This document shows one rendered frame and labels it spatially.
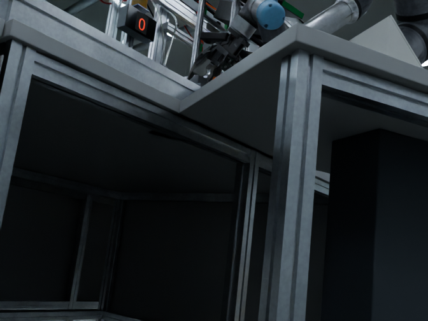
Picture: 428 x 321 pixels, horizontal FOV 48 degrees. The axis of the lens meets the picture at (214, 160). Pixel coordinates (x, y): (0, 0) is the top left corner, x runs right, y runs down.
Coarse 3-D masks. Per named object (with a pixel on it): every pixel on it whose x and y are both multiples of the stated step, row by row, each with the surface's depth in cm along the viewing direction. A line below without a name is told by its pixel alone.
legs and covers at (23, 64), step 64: (0, 64) 77; (0, 128) 76; (192, 128) 113; (0, 192) 76; (128, 192) 267; (256, 192) 134; (320, 192) 168; (128, 256) 262; (192, 256) 235; (256, 256) 213; (320, 256) 195; (0, 320) 213; (128, 320) 245; (192, 320) 226; (256, 320) 206
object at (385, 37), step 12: (384, 24) 108; (396, 24) 107; (360, 36) 116; (372, 36) 111; (384, 36) 107; (396, 36) 106; (372, 48) 110; (384, 48) 106; (396, 48) 106; (408, 48) 107; (408, 60) 107
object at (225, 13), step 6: (222, 0) 190; (222, 6) 189; (228, 6) 187; (216, 12) 192; (222, 12) 189; (228, 12) 186; (216, 18) 193; (222, 18) 188; (228, 18) 185; (228, 24) 194; (258, 30) 178
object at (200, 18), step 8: (200, 0) 191; (232, 0) 180; (200, 8) 190; (232, 8) 179; (200, 16) 189; (232, 16) 179; (200, 24) 189; (200, 32) 189; (200, 40) 188; (192, 48) 188; (248, 48) 216; (192, 56) 187; (192, 64) 186
